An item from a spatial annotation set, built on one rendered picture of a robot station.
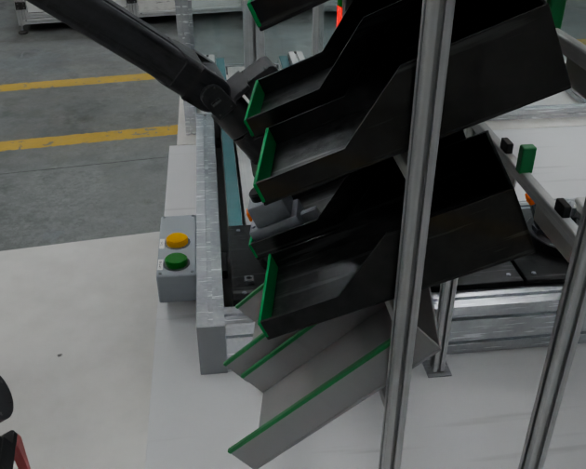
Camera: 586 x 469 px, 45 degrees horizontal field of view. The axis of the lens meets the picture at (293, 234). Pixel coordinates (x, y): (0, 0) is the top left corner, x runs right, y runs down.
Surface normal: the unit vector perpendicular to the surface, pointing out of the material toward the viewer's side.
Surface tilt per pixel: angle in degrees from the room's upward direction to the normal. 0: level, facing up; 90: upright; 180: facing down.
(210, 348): 90
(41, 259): 0
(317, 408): 90
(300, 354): 90
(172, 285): 90
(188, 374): 0
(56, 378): 0
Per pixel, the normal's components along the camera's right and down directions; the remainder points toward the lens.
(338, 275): -0.42, -0.78
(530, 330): 0.11, 0.52
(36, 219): 0.00, -0.85
